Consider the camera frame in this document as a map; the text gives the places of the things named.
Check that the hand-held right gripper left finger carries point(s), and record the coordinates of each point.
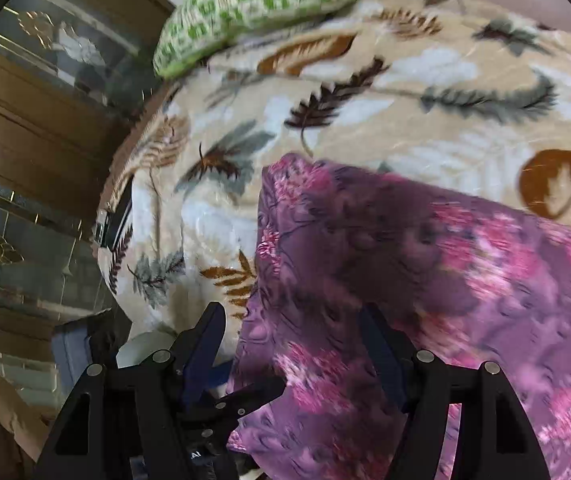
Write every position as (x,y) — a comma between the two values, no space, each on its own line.
(199,365)

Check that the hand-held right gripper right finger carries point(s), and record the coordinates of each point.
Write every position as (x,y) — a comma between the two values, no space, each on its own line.
(386,360)

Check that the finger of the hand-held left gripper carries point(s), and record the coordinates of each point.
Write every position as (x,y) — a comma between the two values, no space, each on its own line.
(245,400)

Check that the purple floral shirt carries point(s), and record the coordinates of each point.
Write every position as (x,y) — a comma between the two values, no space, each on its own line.
(415,310)

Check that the person's left leg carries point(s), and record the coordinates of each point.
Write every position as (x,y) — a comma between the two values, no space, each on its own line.
(140,350)

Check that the beige leaf print blanket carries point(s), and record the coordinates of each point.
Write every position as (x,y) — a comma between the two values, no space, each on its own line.
(390,100)

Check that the wooden door with glass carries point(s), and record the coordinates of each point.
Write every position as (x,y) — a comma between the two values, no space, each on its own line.
(40,135)

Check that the green checked pillow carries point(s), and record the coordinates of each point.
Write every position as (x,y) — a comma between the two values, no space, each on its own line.
(245,10)

